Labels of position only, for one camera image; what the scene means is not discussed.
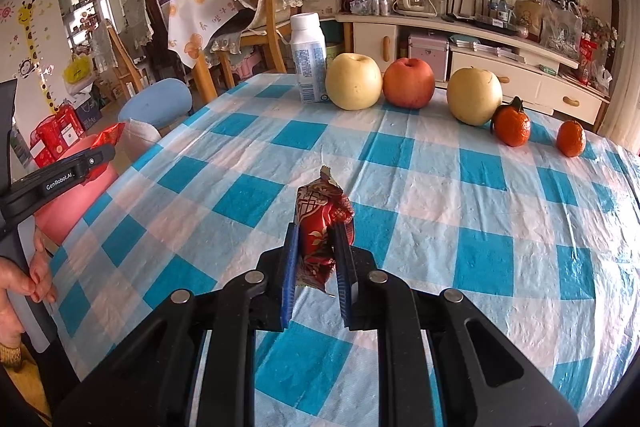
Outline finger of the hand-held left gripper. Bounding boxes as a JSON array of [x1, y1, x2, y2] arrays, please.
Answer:
[[0, 144, 117, 238]]

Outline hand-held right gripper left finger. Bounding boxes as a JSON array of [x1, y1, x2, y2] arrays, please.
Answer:
[[52, 223, 301, 427]]

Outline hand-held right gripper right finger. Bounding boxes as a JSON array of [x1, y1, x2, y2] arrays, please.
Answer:
[[332, 222, 581, 427]]

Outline pink plastic bucket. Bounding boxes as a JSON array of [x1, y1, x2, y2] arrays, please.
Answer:
[[34, 133, 121, 245]]

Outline red gold patterned wrapper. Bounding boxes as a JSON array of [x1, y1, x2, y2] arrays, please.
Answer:
[[295, 165, 357, 293]]

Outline red snack wrapper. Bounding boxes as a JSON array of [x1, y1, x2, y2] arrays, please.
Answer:
[[86, 123, 126, 180]]

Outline person's left forearm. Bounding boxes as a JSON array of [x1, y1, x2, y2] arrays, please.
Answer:
[[0, 341, 53, 425]]

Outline person's left hand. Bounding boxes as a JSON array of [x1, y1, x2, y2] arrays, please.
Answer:
[[0, 227, 57, 349]]

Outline red gift box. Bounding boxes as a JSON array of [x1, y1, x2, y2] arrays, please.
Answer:
[[29, 103, 87, 170]]

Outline light grey cushion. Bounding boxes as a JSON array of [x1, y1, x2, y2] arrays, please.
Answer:
[[122, 118, 162, 164]]

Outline yellow bag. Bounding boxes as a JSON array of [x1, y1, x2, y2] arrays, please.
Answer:
[[62, 53, 94, 86]]

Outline blue checked tablecloth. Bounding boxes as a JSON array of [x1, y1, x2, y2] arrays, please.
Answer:
[[47, 73, 640, 427]]

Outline blue padded stool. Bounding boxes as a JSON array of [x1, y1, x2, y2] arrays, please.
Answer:
[[118, 78, 194, 128]]

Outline light wooden chair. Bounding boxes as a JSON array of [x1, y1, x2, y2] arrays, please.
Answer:
[[106, 24, 147, 100]]

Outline giraffe height chart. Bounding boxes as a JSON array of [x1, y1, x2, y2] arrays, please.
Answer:
[[15, 0, 57, 115]]

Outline dark wooden chair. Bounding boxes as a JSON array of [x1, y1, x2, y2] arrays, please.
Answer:
[[142, 0, 173, 85]]

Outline yellow pear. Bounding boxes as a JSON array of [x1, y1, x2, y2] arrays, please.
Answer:
[[325, 53, 384, 110], [446, 67, 504, 126]]

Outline red apple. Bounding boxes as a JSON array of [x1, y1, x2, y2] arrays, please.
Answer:
[[382, 58, 436, 110]]

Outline white bottle with blue label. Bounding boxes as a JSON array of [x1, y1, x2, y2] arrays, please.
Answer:
[[290, 12, 328, 104]]

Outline tangerine with leaf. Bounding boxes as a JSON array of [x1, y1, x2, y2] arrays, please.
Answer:
[[491, 96, 532, 148]]

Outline silver storage case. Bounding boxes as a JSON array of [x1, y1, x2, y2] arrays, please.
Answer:
[[407, 32, 451, 82]]

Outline white television cabinet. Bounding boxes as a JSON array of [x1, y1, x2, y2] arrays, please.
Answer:
[[336, 11, 612, 128]]

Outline wooden chair with crochet cover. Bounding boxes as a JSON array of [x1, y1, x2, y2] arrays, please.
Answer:
[[240, 0, 307, 75]]

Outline small tangerine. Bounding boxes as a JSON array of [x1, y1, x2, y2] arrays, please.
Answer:
[[556, 119, 586, 158]]

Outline pack of small bottles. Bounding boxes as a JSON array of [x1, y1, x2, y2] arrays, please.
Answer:
[[349, 0, 396, 16]]

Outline black router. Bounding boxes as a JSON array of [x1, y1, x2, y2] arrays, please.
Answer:
[[442, 0, 496, 26]]

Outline bear print bag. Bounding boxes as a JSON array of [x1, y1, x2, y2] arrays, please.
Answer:
[[515, 0, 545, 42]]

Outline clear plastic bag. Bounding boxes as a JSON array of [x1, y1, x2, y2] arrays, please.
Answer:
[[539, 0, 585, 59]]

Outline red packages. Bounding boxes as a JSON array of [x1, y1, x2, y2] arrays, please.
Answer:
[[577, 32, 603, 85]]

